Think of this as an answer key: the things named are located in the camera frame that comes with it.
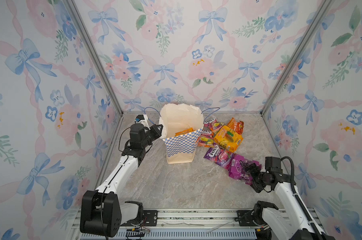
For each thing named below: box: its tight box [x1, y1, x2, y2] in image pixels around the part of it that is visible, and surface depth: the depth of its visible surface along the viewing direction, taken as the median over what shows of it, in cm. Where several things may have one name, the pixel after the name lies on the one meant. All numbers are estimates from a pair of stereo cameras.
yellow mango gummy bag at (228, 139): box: [213, 125, 244, 153], surface depth 102 cm
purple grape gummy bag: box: [229, 154, 260, 185], surface depth 87 cm
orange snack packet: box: [227, 117, 244, 135], surface depth 106 cm
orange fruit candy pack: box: [197, 129, 214, 148], surface depth 102 cm
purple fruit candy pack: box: [203, 143, 234, 170], surface depth 95 cm
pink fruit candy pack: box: [203, 118, 224, 130], surface depth 109 cm
